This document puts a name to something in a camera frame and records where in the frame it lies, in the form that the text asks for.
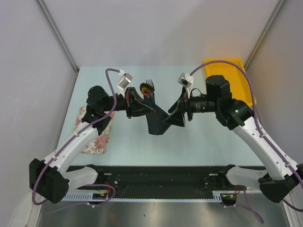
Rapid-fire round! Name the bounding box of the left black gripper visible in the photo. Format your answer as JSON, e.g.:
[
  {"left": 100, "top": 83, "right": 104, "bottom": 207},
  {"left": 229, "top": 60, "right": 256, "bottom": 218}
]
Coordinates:
[{"left": 101, "top": 87, "right": 155, "bottom": 119}]

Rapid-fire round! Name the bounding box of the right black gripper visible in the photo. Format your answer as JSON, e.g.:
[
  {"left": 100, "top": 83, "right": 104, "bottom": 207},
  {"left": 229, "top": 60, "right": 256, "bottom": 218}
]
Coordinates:
[{"left": 164, "top": 86, "right": 219, "bottom": 127}]

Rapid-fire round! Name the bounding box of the iridescent rainbow fork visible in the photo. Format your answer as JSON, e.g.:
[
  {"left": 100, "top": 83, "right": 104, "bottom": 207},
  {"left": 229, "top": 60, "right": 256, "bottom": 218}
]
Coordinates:
[{"left": 146, "top": 79, "right": 155, "bottom": 99}]

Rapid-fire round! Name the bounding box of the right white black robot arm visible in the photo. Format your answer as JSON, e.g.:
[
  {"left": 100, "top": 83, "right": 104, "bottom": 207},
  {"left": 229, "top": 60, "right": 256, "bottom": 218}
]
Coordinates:
[{"left": 126, "top": 75, "right": 303, "bottom": 203}]

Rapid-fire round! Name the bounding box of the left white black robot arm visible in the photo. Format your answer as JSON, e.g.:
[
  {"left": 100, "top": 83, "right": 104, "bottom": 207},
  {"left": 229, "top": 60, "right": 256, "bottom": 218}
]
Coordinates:
[{"left": 29, "top": 86, "right": 156, "bottom": 205}]

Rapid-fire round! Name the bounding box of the floral pattern tray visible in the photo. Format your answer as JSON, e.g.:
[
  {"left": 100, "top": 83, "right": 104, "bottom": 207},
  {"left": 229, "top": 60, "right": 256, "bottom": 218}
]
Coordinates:
[{"left": 73, "top": 105, "right": 115, "bottom": 155}]

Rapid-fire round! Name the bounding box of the yellow plastic bin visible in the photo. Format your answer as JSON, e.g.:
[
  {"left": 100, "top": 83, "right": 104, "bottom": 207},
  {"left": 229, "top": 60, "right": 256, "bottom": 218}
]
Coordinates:
[{"left": 204, "top": 63, "right": 252, "bottom": 108}]

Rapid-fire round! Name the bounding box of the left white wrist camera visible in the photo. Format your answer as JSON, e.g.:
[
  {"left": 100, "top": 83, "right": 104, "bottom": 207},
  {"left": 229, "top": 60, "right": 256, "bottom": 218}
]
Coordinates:
[{"left": 117, "top": 70, "right": 133, "bottom": 96}]

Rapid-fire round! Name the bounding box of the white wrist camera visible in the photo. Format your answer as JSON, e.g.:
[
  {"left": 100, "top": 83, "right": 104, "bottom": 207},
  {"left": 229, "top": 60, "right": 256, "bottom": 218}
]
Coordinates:
[
  {"left": 117, "top": 70, "right": 133, "bottom": 96},
  {"left": 178, "top": 73, "right": 194, "bottom": 94}
]

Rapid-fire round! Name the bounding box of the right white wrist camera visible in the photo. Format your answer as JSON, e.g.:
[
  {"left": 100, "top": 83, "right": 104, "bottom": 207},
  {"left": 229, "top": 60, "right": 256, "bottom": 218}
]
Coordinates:
[{"left": 178, "top": 73, "right": 194, "bottom": 94}]

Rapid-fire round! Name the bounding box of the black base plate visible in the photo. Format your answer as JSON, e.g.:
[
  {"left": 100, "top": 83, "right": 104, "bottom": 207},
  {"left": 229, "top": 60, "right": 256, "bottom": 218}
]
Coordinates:
[{"left": 67, "top": 165, "right": 266, "bottom": 200}]

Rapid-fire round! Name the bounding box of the white slotted cable duct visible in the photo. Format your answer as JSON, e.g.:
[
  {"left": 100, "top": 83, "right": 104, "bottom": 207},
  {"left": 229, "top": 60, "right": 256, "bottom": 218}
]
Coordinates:
[{"left": 62, "top": 192, "right": 94, "bottom": 201}]

